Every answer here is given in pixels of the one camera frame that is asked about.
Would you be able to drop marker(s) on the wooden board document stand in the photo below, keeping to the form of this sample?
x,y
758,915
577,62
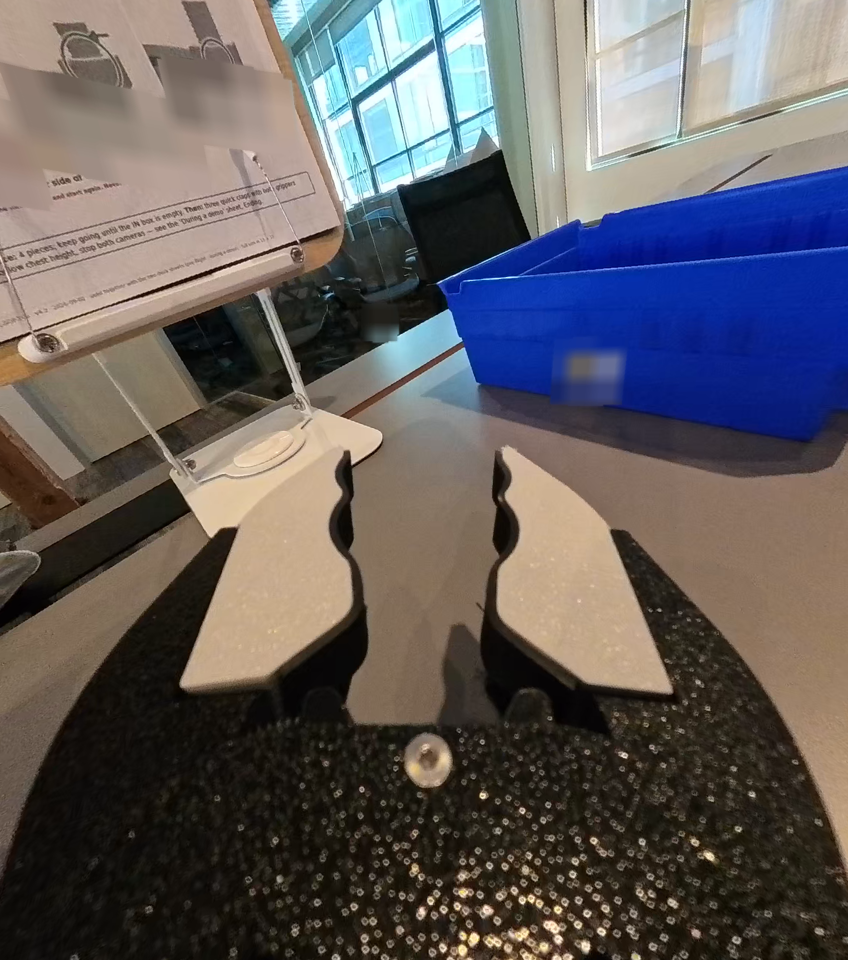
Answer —
x,y
259,480

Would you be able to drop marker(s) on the black office chair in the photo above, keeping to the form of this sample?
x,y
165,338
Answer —
x,y
461,217

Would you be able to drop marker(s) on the grey office chair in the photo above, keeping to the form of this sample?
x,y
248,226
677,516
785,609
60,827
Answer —
x,y
364,300

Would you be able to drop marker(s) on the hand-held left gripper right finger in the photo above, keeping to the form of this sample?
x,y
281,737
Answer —
x,y
574,600

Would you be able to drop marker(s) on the blue plastic bin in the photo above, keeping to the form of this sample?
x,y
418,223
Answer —
x,y
694,315

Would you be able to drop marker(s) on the wooden support post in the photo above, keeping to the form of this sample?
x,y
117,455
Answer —
x,y
3,457

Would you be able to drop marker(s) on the printed instruction sheet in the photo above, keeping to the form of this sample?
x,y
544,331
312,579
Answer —
x,y
131,247

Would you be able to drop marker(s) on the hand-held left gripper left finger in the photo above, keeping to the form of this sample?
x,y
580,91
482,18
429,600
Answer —
x,y
274,600

